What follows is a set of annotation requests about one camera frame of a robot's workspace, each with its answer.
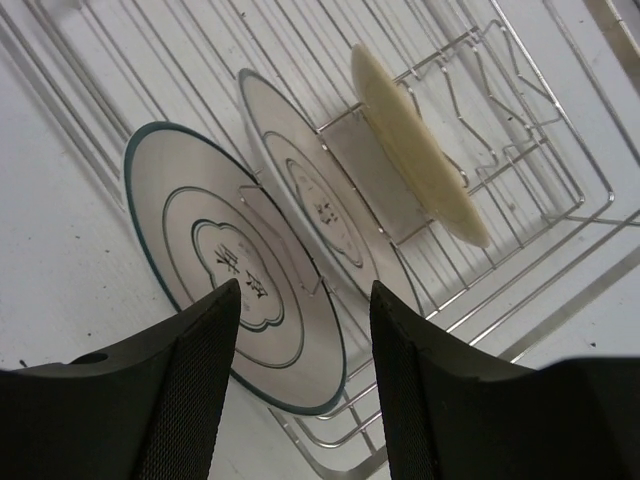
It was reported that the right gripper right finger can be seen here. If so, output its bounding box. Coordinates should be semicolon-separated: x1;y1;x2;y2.
370;281;639;479

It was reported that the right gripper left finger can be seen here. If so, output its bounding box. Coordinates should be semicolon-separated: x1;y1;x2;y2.
1;280;241;479

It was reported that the white patterned plate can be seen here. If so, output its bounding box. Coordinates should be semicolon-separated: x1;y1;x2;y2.
122;121;347;416

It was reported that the silver wire dish rack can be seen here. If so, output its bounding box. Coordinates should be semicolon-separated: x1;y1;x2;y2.
1;1;639;479

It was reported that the beige plate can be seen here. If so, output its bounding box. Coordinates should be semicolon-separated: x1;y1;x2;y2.
351;44;490;249

